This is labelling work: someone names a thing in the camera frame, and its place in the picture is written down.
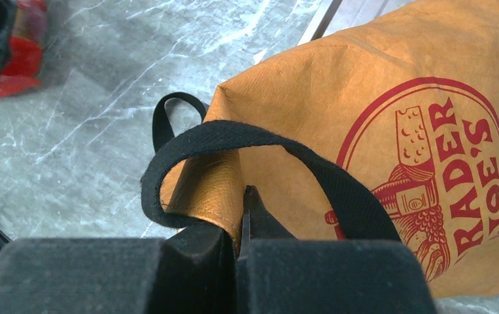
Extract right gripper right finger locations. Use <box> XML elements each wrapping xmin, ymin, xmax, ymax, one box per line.
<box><xmin>237</xmin><ymin>186</ymin><xmax>436</xmax><ymax>313</ymax></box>

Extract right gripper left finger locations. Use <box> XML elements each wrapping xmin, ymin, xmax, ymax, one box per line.
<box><xmin>0</xmin><ymin>222</ymin><xmax>235</xmax><ymax>313</ymax></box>

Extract red snack packet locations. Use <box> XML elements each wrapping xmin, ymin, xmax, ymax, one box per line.
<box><xmin>0</xmin><ymin>1</ymin><xmax>47</xmax><ymax>98</ymax></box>

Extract tan grocery bag black straps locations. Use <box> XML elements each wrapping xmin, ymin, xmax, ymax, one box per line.
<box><xmin>139</xmin><ymin>0</ymin><xmax>499</xmax><ymax>300</ymax></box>

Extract silver metal tray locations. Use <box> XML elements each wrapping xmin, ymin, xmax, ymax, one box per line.
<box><xmin>296</xmin><ymin>0</ymin><xmax>499</xmax><ymax>48</ymax></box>

